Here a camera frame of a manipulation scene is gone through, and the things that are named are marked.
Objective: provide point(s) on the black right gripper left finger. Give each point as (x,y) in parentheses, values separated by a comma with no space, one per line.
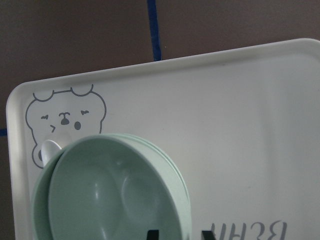
(153,232)

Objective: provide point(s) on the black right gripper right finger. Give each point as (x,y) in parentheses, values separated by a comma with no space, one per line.
(208,234)

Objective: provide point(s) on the green bowl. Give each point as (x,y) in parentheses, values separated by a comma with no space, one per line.
(115,192)
(175,175)
(173,182)

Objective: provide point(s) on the green bowl on tray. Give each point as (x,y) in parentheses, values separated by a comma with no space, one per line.
(173,182)

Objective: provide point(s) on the pale green serving tray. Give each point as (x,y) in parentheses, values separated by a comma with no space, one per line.
(242,126)

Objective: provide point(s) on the white plastic spoon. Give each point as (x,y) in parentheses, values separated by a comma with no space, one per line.
(49,149)

